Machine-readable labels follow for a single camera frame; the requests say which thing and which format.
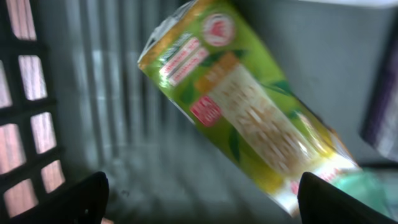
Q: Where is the green snack packet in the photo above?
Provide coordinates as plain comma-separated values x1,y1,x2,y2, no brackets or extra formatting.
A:
137,0,359,214

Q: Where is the grey plastic basket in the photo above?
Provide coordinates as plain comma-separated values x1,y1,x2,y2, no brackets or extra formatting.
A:
0,0,398,224

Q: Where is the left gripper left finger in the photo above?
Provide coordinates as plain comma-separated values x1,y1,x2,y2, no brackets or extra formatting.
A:
12,172,109,224

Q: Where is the teal wipes packet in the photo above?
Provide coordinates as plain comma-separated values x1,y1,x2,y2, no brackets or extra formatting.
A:
331,171,391,218

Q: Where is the red purple pad pack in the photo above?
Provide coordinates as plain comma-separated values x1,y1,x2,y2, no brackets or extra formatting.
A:
359,34,398,162

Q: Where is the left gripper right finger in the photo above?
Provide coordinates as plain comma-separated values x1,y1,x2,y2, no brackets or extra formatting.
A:
297,172,397,224

